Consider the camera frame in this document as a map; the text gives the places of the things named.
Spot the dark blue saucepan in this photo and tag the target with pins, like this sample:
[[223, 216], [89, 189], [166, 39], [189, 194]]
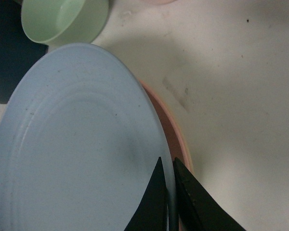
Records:
[[17, 52]]

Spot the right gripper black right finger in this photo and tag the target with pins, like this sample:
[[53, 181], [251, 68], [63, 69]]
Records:
[[197, 209]]

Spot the pink plate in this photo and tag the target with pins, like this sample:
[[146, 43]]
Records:
[[177, 148]]

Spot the green bowl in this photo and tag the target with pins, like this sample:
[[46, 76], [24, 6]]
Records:
[[60, 22]]

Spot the light blue plate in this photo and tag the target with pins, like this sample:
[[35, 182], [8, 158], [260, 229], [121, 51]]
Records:
[[79, 140]]

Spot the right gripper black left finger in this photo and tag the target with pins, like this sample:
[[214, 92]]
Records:
[[152, 212]]

